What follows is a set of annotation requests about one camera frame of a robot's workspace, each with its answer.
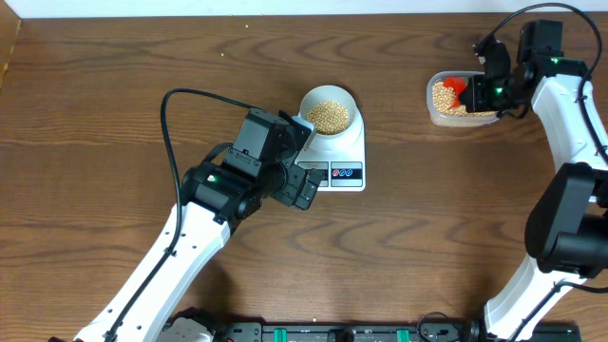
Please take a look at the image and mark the red measuring scoop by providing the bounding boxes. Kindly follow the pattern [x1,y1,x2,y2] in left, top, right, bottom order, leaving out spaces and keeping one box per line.
[443,77,466,108]

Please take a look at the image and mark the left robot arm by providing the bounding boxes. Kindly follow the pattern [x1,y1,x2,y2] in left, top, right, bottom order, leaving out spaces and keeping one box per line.
[74,142,321,342]

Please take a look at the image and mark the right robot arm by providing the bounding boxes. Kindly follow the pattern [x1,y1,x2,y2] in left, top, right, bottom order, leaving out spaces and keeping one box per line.
[459,20,607,341]

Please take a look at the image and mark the white digital kitchen scale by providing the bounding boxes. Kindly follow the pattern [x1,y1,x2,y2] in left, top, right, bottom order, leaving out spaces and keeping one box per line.
[295,108,367,192]

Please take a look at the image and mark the soybeans in bowl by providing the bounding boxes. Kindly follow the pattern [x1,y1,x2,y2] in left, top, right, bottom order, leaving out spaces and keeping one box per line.
[307,100,351,135]

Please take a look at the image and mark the white round bowl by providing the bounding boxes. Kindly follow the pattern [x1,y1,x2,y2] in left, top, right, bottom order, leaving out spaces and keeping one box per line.
[298,85,356,133]

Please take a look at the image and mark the pile of soybeans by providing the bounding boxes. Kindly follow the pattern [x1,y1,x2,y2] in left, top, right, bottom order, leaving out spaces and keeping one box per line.
[431,80,495,117]

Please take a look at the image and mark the clear plastic container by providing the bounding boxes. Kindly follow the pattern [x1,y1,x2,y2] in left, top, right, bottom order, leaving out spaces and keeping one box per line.
[427,71,499,127]

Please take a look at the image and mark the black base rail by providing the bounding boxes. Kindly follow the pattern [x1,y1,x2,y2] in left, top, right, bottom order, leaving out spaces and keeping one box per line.
[165,321,583,342]

